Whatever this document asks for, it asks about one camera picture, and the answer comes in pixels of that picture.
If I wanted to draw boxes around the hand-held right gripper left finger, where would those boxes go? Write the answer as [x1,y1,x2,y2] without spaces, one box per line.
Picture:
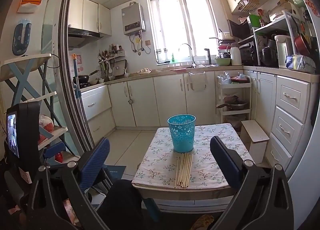
[26,137,111,230]

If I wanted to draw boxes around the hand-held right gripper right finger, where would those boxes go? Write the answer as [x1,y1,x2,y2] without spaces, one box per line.
[210,136,294,230]

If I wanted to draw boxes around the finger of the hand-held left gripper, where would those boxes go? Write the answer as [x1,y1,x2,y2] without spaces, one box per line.
[42,142,66,160]

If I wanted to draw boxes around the bundle of wooden chopsticks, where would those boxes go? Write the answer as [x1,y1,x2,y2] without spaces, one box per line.
[174,153,193,190]

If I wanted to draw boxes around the blue perforated plastic basket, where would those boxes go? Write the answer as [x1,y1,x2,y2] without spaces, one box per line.
[167,114,196,153]

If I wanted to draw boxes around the floral tablecloth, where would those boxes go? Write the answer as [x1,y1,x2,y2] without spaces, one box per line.
[132,123,253,190]

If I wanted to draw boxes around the dark blue book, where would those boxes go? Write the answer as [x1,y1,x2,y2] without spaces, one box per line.
[107,165,127,180]

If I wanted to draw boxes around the white step stool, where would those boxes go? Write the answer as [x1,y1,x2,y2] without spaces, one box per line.
[240,120,270,164]

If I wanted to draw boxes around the person's dark trouser leg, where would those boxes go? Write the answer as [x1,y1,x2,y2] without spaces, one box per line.
[96,179,150,230]

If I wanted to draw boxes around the white drawers under stove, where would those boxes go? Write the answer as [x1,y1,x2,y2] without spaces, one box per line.
[80,86,116,143]

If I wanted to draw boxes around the blue and white folding shelf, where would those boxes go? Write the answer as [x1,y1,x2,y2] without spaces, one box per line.
[0,53,68,150]

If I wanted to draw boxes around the lidded frying pan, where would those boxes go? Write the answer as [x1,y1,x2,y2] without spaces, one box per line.
[216,96,248,111]

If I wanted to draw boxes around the brown slipper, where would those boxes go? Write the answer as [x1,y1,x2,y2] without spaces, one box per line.
[191,214,214,230]

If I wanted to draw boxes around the mop with orange tip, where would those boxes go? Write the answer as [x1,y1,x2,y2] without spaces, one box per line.
[72,53,87,122]

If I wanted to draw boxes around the black wok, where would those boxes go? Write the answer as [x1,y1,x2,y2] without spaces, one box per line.
[73,70,98,83]

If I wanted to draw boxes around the white two-door base cabinet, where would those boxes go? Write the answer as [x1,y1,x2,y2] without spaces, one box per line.
[244,70,278,133]

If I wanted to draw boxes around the white three-drawer unit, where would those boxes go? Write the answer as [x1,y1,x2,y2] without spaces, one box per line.
[265,75,310,172]

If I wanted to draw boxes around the white rolling storage cart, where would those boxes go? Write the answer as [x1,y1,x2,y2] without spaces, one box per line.
[216,81,252,125]

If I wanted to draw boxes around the white cabinet under window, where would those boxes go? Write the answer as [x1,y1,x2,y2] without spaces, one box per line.
[107,71,217,128]

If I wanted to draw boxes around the green bowl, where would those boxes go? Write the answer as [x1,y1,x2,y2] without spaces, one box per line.
[214,57,231,66]

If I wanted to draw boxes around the white thermos jug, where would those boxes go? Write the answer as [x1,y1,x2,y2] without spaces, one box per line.
[230,43,242,66]

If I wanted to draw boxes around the range hood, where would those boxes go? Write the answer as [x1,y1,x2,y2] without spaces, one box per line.
[68,27,103,48]

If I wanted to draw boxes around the chrome kitchen faucet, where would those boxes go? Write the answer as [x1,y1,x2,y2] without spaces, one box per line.
[178,43,196,68]

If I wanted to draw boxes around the white electric kettle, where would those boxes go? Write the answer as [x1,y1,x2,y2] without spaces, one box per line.
[274,35,293,68]

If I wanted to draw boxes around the blue and white food bag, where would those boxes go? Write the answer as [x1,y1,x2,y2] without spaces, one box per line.
[285,55,316,73]

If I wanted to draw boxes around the black microwave oven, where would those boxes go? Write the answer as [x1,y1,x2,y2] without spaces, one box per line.
[227,18,253,40]

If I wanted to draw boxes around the red pot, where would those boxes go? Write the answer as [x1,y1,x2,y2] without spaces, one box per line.
[292,33,310,56]

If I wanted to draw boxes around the white framed window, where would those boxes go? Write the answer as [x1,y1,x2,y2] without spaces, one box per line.
[147,0,218,65]

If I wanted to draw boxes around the white countertop shelf rack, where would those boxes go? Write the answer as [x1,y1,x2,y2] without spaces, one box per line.
[252,11,300,68]

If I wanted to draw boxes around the blue wall holder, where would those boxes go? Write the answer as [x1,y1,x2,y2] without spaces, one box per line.
[12,19,32,55]

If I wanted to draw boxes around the metal sliding door frame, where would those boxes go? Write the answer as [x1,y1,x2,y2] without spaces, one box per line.
[59,0,97,150]

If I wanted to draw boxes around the wall utensil rack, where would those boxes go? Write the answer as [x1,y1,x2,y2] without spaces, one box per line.
[98,49,125,82]

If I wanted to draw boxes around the white upper wall cabinets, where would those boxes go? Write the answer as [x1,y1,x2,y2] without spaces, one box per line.
[68,0,112,36]

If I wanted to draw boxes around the grey wall water heater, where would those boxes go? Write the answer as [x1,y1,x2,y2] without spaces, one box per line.
[122,3,146,36]

